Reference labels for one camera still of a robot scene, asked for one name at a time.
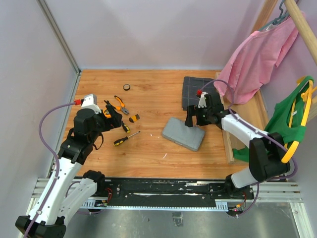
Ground orange black pliers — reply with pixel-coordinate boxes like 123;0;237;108
104;95;129;115

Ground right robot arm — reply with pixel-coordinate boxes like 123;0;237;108
185;90;290;198

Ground hex key set orange holder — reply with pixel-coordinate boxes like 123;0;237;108
129;114;140;123

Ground pink shirt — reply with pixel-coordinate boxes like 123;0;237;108
214;17;299;105

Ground green shirt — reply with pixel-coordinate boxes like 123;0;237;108
232;76;315;163

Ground grey plastic tool case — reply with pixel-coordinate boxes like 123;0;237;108
162;117;205;151

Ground teal clothes hanger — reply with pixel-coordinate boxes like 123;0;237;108
257;0;290;32

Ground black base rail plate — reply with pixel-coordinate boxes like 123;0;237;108
93;178;254;208

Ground yellow clothes hanger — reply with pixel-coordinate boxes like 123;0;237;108
281;75;317;164

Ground flathead screwdriver black yellow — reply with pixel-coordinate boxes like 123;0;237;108
113;131;140;146

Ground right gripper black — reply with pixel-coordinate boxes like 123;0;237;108
184;104;212;127

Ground yellow tape measure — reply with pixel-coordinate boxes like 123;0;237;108
104;109;111;119

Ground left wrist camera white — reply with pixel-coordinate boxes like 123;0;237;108
81;94;101;114

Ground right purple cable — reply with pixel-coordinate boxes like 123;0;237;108
198;79;298;219

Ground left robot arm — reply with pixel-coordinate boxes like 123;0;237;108
15;103;122;238

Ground wooden clothes rack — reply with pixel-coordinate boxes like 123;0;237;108
214;14;317;163

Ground phillips screwdriver black yellow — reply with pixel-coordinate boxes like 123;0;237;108
121;121;130;133

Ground dark grey checked cloth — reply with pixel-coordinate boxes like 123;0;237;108
182;76;213;111

